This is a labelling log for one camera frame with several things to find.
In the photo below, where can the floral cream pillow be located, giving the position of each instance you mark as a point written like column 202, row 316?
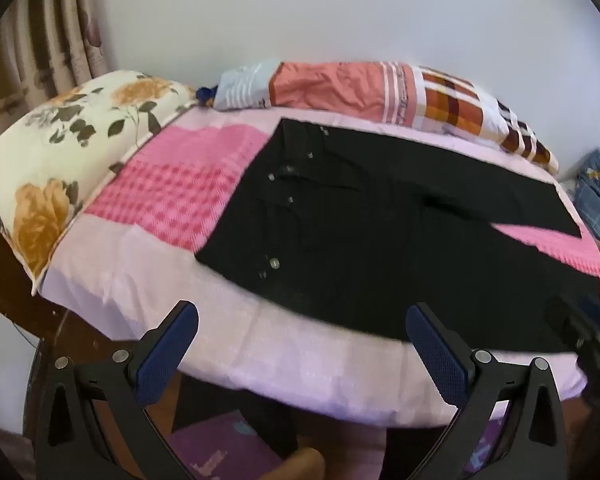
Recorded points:
column 55, row 160

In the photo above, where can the pink checked bed sheet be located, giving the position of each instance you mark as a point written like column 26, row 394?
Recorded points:
column 155, row 200

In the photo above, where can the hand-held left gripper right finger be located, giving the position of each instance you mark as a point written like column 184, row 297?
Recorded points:
column 437, row 355

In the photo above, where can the patterned beige curtain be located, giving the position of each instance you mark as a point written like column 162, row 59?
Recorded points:
column 50, row 35

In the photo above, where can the black pants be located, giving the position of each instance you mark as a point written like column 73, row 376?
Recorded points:
column 380, row 240

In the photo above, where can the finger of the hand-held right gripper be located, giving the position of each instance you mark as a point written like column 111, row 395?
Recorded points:
column 572, row 317

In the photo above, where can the purple printed cloth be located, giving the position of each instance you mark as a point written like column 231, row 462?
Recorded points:
column 220, row 447

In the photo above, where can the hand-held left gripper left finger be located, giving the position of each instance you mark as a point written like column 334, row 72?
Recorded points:
column 164, row 355

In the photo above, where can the folded plaid quilt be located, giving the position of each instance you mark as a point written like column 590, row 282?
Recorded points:
column 340, row 87

